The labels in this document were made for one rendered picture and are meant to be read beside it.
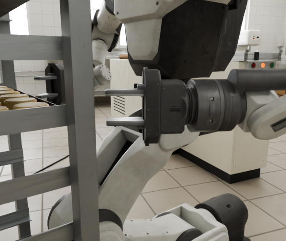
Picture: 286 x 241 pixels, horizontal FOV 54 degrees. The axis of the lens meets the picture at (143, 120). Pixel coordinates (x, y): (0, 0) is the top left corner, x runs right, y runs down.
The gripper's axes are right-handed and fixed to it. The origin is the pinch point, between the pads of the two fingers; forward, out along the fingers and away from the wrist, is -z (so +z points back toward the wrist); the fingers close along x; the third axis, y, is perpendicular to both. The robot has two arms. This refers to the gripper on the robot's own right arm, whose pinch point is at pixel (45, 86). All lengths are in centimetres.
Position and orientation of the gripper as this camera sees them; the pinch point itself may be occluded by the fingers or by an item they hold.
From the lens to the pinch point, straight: 81.7
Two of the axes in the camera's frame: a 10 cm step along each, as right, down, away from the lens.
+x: 0.0, -9.8, -2.2
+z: 4.0, -2.0, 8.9
